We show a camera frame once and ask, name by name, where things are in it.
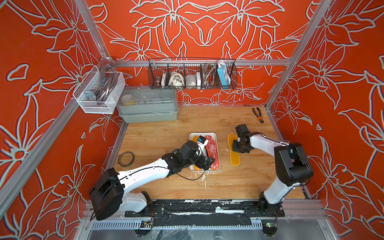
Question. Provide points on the orange black pliers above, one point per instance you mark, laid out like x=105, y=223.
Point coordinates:
x=257, y=112

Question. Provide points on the grey green lidded storage box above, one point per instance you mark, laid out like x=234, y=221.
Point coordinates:
x=142, y=104

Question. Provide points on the white plastic storage tray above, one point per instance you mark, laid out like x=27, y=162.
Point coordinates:
x=214, y=136

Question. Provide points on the red insole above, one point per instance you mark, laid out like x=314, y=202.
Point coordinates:
x=212, y=152

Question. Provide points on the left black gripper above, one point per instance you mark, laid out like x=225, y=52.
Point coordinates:
x=201, y=165

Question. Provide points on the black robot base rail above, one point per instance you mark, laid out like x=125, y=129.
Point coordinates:
x=204, y=213

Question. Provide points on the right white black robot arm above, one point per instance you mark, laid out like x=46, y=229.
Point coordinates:
x=291, y=162

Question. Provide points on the clear plastic wall bin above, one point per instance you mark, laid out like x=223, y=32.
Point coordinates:
x=100, y=91

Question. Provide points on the brown tape roll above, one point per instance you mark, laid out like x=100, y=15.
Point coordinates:
x=126, y=159

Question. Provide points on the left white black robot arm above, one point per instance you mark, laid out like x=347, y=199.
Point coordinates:
x=113, y=190

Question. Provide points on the yellow insole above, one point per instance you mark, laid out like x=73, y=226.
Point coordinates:
x=195, y=138
x=234, y=156

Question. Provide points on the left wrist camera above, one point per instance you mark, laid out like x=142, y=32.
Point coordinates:
x=202, y=143

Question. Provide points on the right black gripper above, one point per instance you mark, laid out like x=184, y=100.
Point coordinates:
x=235, y=149

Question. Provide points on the black wire wall basket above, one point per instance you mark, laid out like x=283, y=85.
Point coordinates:
x=189, y=74

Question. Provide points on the blue white power strip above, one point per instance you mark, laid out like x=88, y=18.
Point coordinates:
x=223, y=73

